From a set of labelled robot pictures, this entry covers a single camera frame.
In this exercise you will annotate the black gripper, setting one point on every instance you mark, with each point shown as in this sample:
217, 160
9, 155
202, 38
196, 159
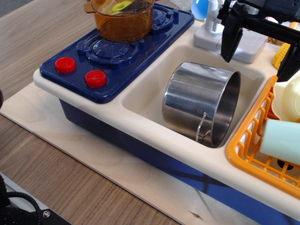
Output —
264, 17

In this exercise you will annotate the pale yellow plastic dish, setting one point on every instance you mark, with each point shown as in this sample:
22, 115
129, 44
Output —
286, 102

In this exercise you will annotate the cream and blue toy sink unit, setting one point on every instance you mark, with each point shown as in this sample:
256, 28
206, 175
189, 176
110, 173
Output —
133, 120

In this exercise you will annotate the orange dish rack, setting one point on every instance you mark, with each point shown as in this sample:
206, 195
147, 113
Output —
243, 148

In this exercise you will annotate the red stove knob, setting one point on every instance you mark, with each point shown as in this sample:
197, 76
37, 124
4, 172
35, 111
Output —
95, 78
65, 65

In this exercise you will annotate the stainless steel pot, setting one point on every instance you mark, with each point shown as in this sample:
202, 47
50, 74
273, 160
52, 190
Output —
200, 101

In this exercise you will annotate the amber transparent plastic pot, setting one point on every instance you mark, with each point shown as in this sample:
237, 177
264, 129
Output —
132, 23

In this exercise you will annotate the left red stove knob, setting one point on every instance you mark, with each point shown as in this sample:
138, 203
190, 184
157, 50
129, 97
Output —
65, 65

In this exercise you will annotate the light plywood base board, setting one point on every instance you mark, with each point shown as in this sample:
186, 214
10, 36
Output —
89, 181

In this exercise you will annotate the light green plastic cup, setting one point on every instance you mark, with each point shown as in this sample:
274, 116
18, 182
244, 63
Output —
281, 139

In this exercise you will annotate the blue balloon-like ball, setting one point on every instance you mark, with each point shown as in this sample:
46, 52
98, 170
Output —
199, 9

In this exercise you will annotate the blue toy stove top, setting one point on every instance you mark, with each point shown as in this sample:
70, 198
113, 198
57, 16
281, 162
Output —
122, 62

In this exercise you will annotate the green toy utensil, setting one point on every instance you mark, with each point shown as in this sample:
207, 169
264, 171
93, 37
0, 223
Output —
120, 6

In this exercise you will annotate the right red stove knob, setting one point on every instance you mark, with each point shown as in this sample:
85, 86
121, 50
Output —
95, 78

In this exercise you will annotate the white toy faucet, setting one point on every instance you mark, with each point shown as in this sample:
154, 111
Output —
209, 36

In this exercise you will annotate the yellow toy corn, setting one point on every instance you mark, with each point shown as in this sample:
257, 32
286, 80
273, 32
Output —
279, 56

